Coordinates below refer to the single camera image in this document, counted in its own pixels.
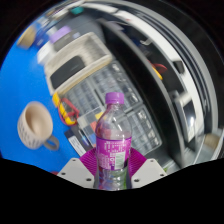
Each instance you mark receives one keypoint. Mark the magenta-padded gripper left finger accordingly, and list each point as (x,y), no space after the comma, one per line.
(76,171)

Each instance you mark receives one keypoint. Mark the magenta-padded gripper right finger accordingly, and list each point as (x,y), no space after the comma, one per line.
(149,171)

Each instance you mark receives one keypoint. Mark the clear bottle with purple label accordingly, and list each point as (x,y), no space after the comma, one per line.
(112,146)

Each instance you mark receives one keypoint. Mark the flat round red coaster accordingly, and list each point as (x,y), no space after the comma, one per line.
(54,173)

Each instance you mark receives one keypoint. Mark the black box with white label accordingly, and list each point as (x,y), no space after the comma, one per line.
(76,143)

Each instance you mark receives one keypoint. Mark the yellow multimeter with red leads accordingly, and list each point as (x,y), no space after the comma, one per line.
(68,116)

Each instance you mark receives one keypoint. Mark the beige mug with dark dashes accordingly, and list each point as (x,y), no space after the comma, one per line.
(33,126)

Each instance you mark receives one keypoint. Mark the black rectangular device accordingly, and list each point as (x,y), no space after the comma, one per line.
(66,71)

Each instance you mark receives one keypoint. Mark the light purple box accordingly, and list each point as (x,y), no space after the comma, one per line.
(60,33)

